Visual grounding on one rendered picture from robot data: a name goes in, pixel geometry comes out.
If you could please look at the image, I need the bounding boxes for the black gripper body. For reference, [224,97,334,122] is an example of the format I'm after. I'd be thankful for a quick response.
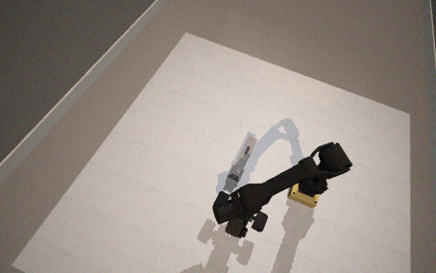
[213,191,268,233]

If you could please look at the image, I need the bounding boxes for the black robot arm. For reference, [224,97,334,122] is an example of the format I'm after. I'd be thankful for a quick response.
[212,142,352,238]

